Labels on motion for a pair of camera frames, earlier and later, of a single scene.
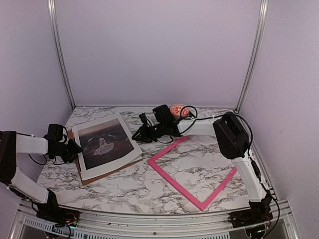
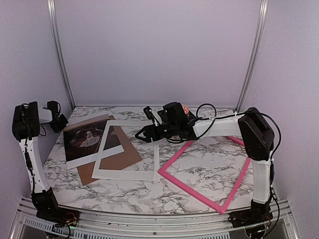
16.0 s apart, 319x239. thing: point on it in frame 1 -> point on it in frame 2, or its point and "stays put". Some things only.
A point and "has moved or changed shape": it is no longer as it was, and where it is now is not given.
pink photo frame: (202, 206) -> (163, 172)
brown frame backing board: (91, 178) -> (128, 158)
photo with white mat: (108, 146) has moved or changed shape
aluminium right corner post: (263, 17) stays put
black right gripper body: (155, 133) stays put
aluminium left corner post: (52, 8) stays put
